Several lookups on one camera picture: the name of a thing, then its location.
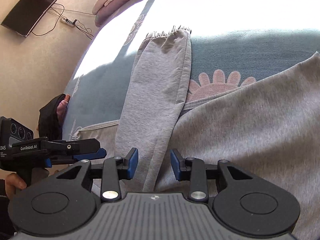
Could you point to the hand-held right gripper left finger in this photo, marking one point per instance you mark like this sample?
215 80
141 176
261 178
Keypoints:
133 160

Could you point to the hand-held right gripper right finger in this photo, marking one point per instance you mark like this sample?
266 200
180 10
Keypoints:
175 162

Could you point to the person's left hand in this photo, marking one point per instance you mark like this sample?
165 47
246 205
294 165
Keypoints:
12 182

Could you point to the black wall television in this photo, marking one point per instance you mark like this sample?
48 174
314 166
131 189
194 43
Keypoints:
32 7

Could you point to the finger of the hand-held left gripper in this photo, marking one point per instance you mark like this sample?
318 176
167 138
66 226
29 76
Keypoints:
48 163
75 146

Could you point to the grey sweatpants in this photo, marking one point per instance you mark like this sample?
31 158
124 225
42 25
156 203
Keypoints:
250 130

